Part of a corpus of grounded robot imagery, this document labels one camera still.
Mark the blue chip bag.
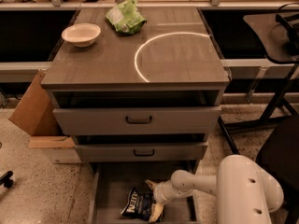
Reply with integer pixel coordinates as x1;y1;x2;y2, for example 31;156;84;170
121;187;154;221

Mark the bottom grey drawer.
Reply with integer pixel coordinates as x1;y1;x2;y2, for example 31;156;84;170
87;161;201;224

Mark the black office chair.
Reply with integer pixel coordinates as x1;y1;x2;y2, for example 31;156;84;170
256;115;299;224

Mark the black caster wheel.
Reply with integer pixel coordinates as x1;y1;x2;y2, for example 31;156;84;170
0;171;14;189

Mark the grey drawer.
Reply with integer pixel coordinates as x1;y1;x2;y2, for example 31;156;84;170
75;134;207;162
87;161;201;224
53;91;221;135

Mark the middle grey drawer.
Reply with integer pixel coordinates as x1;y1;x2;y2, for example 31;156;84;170
75;134;207;162

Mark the grey drawer cabinet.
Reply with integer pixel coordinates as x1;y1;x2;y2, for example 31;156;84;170
40;7;231;173

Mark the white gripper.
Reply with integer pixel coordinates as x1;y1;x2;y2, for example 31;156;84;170
145;180;180;223

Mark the brown cardboard box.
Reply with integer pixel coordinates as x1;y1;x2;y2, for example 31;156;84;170
9;70;81;164

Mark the top grey drawer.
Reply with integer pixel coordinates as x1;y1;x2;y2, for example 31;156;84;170
53;91;221;135

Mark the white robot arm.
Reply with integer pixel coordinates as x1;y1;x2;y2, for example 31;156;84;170
147;155;284;224

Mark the green chip bag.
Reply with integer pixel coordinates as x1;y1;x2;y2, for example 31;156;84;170
106;0;147;35

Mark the white bowl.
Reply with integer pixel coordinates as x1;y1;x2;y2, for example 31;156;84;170
62;23;101;48

